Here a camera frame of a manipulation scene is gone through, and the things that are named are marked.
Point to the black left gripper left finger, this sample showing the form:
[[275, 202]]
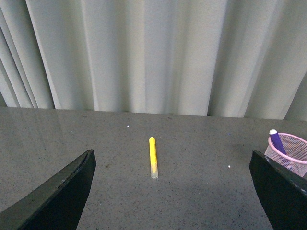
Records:
[[58, 203]]

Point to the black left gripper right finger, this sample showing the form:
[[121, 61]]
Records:
[[281, 192]]

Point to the purple marker pen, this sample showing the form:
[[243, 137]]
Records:
[[276, 142]]

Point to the pink mesh pen cup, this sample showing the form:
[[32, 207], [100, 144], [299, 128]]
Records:
[[296, 149]]

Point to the yellow highlighter pen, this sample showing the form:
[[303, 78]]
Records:
[[153, 158]]

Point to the white pleated curtain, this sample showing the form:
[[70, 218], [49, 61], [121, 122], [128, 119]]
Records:
[[228, 58]]

